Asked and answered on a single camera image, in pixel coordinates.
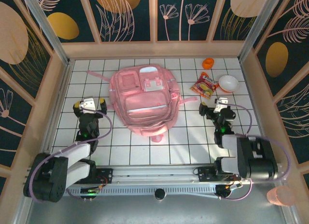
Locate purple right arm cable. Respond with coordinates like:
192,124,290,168
216,103,292,201

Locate small circuit board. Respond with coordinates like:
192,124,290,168
215,184,242,200
80,185,108,201

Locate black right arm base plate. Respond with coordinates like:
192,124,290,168
197,166,242,183

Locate perforated metal cable tray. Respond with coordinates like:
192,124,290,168
33,186,232,198

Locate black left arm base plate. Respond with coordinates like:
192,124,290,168
69,168,114,185

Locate colourful snack bag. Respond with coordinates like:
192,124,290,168
189,71,220,99

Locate black round knob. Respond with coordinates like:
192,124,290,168
154,188,167,200

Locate aluminium corner post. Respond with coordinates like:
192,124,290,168
238,0,283,63
19,0,70,67

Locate beige wooden border board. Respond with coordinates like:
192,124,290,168
0,49,70,224
241,47,309,210
60,42,245,59

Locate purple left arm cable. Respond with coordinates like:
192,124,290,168
23,105,113,202

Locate pink student backpack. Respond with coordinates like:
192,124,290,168
86,64,198,143

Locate white bowl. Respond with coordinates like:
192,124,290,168
218,75,239,93

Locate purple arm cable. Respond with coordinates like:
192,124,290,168
216,103,292,201
23,105,113,202

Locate aluminium mounting rail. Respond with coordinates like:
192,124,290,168
24,163,284,186

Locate orange plastic toy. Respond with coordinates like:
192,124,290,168
202,57,215,70

